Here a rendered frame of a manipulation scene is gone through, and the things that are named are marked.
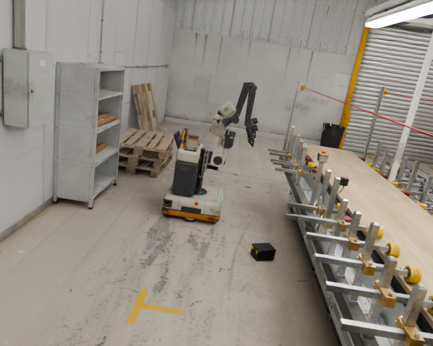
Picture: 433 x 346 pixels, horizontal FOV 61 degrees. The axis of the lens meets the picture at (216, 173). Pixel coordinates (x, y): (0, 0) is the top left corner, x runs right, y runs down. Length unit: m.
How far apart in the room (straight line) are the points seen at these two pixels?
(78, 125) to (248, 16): 6.88
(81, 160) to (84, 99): 0.66
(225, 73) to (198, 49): 0.92
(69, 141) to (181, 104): 6.37
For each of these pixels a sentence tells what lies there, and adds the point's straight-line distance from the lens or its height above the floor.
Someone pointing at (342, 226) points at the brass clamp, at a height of 0.95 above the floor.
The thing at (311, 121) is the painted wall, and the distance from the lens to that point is 10.45.
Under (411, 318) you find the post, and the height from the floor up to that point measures 1.00.
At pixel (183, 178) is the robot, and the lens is 4.16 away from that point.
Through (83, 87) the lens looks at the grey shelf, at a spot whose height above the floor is 1.34.
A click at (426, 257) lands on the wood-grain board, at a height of 0.90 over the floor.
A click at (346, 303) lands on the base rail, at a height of 0.70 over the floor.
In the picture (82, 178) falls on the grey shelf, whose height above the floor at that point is 0.35.
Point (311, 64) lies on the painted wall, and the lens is 10.33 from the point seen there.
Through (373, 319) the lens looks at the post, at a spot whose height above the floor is 0.80.
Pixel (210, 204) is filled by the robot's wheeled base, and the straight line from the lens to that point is 4.19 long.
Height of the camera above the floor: 1.81
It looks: 17 degrees down
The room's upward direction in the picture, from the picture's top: 9 degrees clockwise
